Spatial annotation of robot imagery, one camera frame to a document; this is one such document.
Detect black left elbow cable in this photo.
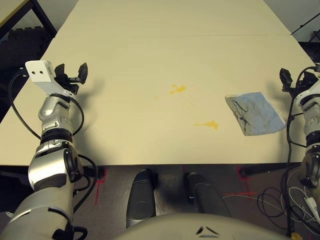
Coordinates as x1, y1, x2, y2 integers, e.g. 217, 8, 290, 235
73, 154, 100, 216

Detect white floor cable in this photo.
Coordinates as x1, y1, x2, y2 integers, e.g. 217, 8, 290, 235
222, 186, 320, 232

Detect white power adapter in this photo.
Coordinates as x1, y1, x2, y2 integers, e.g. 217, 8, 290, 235
303, 196, 319, 218

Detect black table foot bar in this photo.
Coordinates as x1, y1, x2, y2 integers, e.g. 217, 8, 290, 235
239, 163, 305, 179
83, 166, 106, 180

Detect grey robot torso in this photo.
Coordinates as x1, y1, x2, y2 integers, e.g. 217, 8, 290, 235
117, 212, 291, 240

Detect large yellow liquid splash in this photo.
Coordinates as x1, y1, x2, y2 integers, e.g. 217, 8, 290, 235
168, 84, 188, 96

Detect dark grey right robot leg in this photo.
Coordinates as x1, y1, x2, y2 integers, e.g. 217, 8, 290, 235
183, 172, 232, 218

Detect blue rag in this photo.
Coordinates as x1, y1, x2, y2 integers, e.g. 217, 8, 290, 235
224, 91, 287, 137

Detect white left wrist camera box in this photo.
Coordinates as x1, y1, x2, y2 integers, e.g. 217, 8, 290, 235
24, 60, 76, 97

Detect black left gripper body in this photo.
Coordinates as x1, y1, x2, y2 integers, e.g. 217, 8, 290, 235
53, 74, 85, 95

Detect black foam floor mat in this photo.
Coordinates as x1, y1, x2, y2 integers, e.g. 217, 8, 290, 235
0, 24, 55, 83

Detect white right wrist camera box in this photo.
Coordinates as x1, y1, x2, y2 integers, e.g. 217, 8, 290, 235
293, 62, 320, 105

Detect black metal table frame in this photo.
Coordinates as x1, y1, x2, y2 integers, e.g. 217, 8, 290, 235
0, 0, 58, 48

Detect beige side table top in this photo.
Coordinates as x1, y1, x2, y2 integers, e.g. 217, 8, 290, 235
0, 0, 30, 29

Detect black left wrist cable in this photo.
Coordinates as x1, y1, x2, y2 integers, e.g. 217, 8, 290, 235
8, 71, 85, 141

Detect long yellow liquid puddle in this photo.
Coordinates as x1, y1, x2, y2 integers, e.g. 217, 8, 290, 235
193, 120, 220, 131

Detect dark grey robot leg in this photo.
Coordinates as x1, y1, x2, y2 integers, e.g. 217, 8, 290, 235
126, 169, 158, 228
183, 172, 232, 218

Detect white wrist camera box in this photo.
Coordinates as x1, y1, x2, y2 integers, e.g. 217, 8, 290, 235
24, 60, 76, 97
293, 62, 320, 105

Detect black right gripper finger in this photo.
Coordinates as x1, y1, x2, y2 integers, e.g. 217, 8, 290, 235
303, 69, 318, 86
279, 67, 294, 92

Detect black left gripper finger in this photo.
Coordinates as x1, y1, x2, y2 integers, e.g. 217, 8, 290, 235
54, 63, 70, 83
76, 62, 89, 84

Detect dark grey left robot leg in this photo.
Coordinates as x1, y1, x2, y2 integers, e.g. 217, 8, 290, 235
126, 169, 158, 228

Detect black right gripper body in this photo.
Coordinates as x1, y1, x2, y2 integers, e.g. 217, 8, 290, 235
283, 81, 316, 95

